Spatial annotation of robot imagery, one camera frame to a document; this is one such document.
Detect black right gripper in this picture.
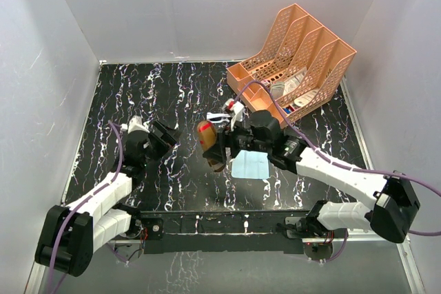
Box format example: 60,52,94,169
204,116,271,162

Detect brown glasses case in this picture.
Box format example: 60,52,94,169
196,120,225,172

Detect light blue cleaning cloth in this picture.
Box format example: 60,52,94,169
232,150,269,180

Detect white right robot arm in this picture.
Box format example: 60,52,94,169
196,110,420,243

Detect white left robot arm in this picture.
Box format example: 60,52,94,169
34,116,181,277

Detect white sunglasses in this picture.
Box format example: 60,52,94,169
206,112,230,122

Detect red and blue small items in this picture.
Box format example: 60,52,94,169
283,105,296,114

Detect grey folded pouch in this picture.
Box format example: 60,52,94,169
269,81,285,100

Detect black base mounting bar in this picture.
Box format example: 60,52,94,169
113,209,349,257

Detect white round disc item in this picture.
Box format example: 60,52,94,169
294,90,318,107

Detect peach plastic desk organizer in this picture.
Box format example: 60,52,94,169
227,3,356,127

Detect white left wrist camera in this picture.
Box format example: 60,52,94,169
127,116,149,134

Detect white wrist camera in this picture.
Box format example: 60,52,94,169
222,98,245,131
127,116,149,134

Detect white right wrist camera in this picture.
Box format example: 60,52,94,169
222,98,245,131

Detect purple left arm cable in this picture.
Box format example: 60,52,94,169
44,120,130,294

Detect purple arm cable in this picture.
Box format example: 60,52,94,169
236,79,441,236
44,120,130,294

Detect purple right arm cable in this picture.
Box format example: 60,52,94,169
236,79,441,236

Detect aluminium frame rail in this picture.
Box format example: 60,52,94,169
345,211,411,243

